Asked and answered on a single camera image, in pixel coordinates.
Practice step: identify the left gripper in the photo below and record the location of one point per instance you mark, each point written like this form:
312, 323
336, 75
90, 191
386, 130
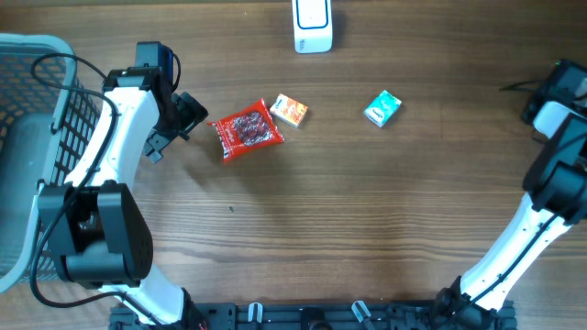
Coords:
192, 113

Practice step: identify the red snack bag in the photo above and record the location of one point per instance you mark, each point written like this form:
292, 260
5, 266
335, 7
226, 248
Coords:
249, 129

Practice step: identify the orange small box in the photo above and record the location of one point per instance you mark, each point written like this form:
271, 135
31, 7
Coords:
289, 110

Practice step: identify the green tissue pack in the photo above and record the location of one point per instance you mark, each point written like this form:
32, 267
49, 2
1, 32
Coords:
382, 108

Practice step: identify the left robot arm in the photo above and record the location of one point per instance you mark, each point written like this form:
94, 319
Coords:
96, 235

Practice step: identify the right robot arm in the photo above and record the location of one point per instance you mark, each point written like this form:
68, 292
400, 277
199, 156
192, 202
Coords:
554, 201

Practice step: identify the white barcode scanner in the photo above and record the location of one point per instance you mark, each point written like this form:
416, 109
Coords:
312, 26

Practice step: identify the grey plastic mesh basket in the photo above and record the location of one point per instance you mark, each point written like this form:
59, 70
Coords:
46, 124

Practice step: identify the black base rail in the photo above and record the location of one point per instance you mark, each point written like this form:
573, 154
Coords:
411, 315

